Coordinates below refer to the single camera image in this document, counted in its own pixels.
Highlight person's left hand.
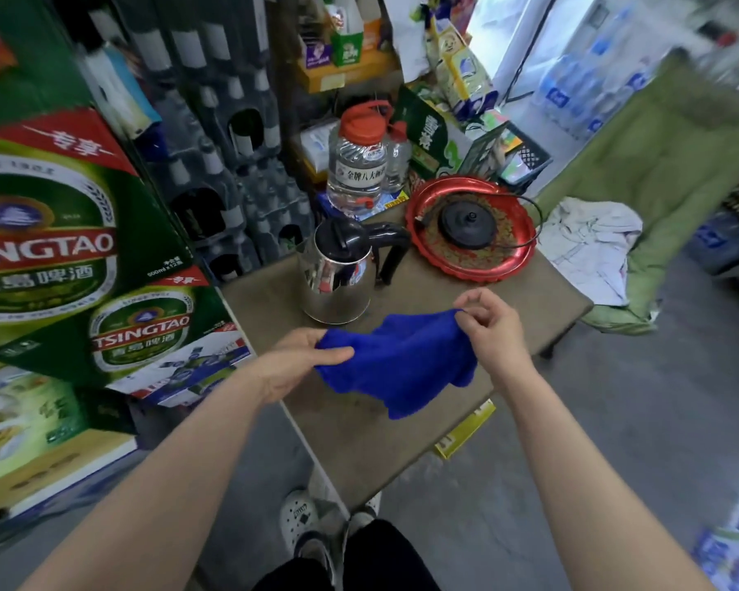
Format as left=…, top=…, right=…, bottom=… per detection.
left=260, top=328, right=356, bottom=405

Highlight person's right hand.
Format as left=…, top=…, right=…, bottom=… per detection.
left=452, top=288, right=535, bottom=383

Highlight blue microfibre cloth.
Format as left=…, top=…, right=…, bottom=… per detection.
left=313, top=308, right=479, bottom=421

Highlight person's left forearm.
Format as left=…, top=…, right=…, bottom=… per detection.
left=17, top=358, right=284, bottom=591

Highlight person's right forearm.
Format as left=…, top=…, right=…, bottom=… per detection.
left=494, top=358, right=716, bottom=591

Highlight red round metal tray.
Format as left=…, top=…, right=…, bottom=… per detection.
left=404, top=175, right=538, bottom=284

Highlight stainless steel electric kettle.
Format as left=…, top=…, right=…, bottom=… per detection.
left=296, top=215, right=413, bottom=326

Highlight black kettle base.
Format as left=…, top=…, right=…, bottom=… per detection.
left=438, top=200, right=499, bottom=250

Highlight yellow flat box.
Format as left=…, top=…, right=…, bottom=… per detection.
left=434, top=399, right=497, bottom=461

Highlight white crumpled cloth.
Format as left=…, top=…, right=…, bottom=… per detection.
left=536, top=197, right=644, bottom=307

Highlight blue and white carton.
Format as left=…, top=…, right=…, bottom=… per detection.
left=106, top=329, right=255, bottom=408

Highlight person's white right shoe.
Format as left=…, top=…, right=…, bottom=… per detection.
left=344, top=491, right=383, bottom=539

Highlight person's white shoe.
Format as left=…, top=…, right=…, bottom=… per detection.
left=280, top=488, right=321, bottom=558
left=344, top=491, right=383, bottom=539

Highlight person's white left shoe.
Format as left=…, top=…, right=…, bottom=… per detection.
left=280, top=488, right=321, bottom=558

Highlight black plastic basket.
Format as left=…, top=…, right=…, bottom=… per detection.
left=496, top=121, right=554, bottom=186

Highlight small clear red-capped bottle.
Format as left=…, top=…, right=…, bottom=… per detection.
left=384, top=121, right=413, bottom=195

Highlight green paper bag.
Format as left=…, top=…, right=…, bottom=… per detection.
left=393, top=86, right=470, bottom=180

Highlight small green beer carton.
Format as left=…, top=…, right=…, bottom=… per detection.
left=0, top=267, right=241, bottom=388

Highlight large clear red-capped bottle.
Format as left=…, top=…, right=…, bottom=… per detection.
left=326, top=101, right=396, bottom=220

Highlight person's black trousers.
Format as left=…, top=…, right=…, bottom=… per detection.
left=251, top=518, right=442, bottom=591

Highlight yellow snack package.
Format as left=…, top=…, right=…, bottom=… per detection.
left=427, top=21, right=500, bottom=122

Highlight stack of dark bottle packs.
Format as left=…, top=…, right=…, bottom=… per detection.
left=77, top=0, right=316, bottom=285

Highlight green padded folding chair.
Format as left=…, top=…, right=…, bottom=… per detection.
left=528, top=48, right=739, bottom=337

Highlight stack of water bottle packs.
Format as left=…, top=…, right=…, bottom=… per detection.
left=531, top=2, right=656, bottom=141

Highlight yellow wooden shelf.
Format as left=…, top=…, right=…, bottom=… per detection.
left=294, top=48, right=404, bottom=95

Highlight white hanging paper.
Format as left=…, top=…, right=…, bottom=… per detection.
left=383, top=0, right=433, bottom=83

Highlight purple small box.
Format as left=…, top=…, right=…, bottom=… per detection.
left=301, top=35, right=335, bottom=71

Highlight green and white small box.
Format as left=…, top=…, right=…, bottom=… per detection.
left=324, top=0, right=365, bottom=68

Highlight large green beer carton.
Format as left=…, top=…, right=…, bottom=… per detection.
left=0, top=107, right=193, bottom=359

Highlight carton with food picture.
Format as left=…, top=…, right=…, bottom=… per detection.
left=0, top=362, right=140, bottom=519

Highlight blue printed box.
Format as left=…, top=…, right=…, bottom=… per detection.
left=691, top=463, right=739, bottom=591

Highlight green carton with red corner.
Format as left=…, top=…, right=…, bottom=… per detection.
left=0, top=0, right=94, bottom=128

